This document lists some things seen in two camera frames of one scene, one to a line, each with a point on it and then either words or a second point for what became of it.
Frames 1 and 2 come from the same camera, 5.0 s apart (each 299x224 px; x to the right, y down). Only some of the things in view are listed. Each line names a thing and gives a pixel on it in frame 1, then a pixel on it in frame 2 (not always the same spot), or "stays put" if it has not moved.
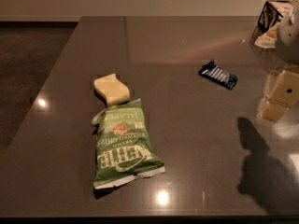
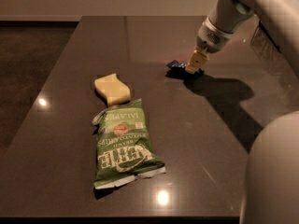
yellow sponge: x=112 y=90 stays put
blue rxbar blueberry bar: x=218 y=74 to x=177 y=69
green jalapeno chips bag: x=122 y=150 stays put
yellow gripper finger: x=286 y=89 to x=212 y=38
